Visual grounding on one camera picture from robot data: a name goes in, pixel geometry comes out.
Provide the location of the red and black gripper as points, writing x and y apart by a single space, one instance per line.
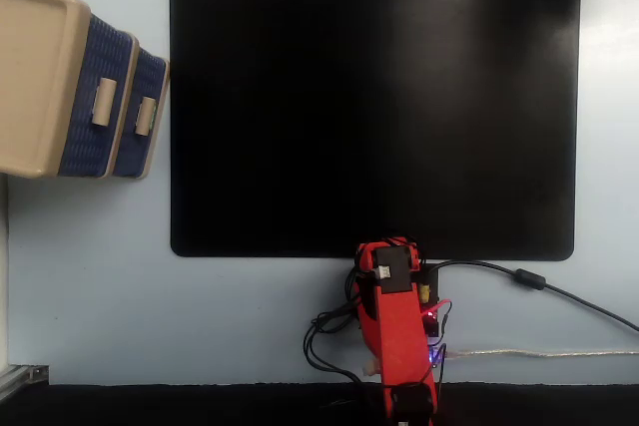
364 256

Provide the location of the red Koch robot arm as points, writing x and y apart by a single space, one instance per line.
399 336

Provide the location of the large black mat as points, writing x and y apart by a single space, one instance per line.
349 97

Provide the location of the aluminium profile rail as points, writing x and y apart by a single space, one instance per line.
20 377

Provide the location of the beige drawer cabinet frame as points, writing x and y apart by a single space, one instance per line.
30 82

